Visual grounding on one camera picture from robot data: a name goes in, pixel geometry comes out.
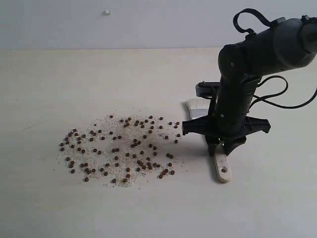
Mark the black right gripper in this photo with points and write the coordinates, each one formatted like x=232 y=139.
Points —
x=209 y=126

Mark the wooden paint brush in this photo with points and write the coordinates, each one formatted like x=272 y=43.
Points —
x=197 y=108

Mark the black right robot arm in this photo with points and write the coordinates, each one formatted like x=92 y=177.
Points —
x=286 y=44

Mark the pile of crumbs and pellets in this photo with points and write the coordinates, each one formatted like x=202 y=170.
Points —
x=120 y=149

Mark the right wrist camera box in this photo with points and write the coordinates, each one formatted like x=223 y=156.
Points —
x=207 y=90

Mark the small white wall fixture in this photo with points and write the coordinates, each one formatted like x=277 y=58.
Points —
x=106 y=12

